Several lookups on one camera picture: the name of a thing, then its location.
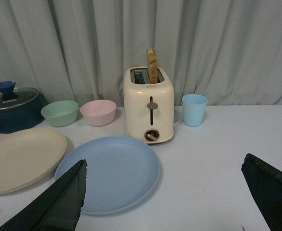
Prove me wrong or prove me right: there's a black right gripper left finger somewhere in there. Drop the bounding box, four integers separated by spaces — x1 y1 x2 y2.
0 160 87 231

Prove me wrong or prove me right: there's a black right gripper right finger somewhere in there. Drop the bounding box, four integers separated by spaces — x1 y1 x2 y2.
241 154 282 231

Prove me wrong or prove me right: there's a light blue plate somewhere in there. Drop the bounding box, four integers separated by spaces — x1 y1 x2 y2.
55 136 161 216

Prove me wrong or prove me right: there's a beige plate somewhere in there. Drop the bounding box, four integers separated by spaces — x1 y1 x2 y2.
0 128 67 195

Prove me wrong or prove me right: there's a green bowl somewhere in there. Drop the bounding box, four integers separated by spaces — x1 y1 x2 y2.
41 100 79 127

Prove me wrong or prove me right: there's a pink bowl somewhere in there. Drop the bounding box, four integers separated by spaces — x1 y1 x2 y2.
80 100 116 127

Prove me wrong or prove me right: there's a dark blue pot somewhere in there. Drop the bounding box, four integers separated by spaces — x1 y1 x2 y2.
0 93 48 134

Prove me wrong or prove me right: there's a light blue cup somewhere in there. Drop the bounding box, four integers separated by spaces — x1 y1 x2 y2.
182 94 207 127

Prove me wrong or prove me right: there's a glass pot lid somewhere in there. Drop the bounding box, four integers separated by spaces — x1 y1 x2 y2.
0 81 39 110

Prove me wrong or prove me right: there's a grey curtain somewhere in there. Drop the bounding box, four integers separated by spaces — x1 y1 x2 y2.
0 0 282 105

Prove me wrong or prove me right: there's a cream toaster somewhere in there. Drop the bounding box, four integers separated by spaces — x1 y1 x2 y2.
123 67 174 144

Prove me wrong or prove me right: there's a bread slice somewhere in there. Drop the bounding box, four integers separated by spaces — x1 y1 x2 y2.
147 48 158 84

